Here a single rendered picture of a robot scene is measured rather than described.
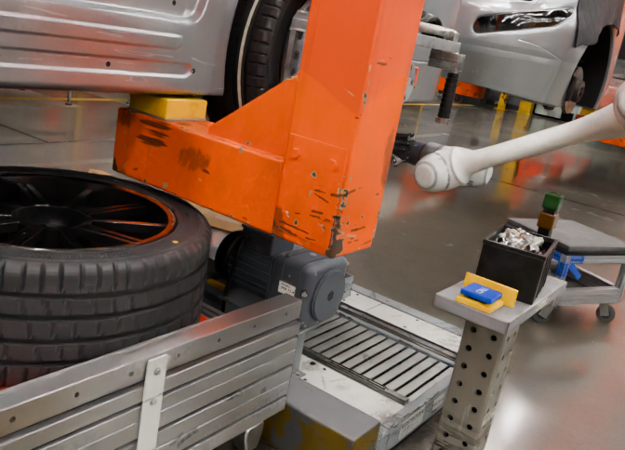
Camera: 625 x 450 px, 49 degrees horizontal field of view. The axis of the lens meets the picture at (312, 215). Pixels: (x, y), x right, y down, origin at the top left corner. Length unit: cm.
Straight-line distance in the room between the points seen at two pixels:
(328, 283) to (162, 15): 73
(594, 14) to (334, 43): 347
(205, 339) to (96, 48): 63
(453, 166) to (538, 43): 261
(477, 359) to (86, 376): 91
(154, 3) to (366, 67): 54
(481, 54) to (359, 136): 310
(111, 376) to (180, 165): 62
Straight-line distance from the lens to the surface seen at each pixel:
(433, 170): 184
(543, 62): 443
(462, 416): 172
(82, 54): 146
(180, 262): 131
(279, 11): 178
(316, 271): 164
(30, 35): 139
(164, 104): 164
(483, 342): 164
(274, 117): 143
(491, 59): 436
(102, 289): 122
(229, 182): 149
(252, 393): 146
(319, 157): 133
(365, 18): 129
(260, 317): 137
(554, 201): 179
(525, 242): 163
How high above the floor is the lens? 95
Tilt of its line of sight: 15 degrees down
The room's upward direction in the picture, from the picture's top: 11 degrees clockwise
